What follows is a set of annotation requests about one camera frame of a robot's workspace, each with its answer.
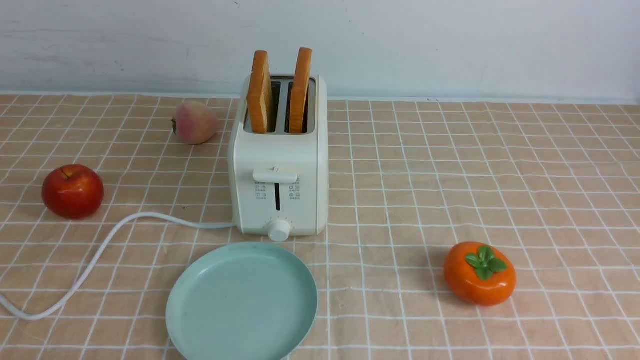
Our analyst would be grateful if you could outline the toast slice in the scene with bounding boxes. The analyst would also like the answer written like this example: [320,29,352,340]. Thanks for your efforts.
[246,50,274,133]
[289,47,313,134]

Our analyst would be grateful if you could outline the white two-slot toaster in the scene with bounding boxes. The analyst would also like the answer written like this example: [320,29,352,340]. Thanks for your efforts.
[227,74,329,242]

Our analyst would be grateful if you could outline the pink peach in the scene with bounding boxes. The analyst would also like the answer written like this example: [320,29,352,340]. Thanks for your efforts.
[171,101,220,145]

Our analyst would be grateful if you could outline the light green round plate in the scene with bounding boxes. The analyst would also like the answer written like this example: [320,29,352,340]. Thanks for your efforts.
[166,242,319,360]

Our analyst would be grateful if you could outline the orange persimmon with green leaf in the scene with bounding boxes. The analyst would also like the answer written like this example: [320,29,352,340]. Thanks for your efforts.
[443,241,517,306]

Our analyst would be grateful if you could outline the peach checkered tablecloth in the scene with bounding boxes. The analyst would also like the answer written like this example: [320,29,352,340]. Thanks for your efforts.
[0,95,640,360]

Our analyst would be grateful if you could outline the red apple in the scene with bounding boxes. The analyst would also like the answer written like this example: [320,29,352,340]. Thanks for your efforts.
[41,164,105,220]

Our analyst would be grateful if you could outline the white power cable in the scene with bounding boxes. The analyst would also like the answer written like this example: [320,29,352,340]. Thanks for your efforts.
[0,212,235,321]

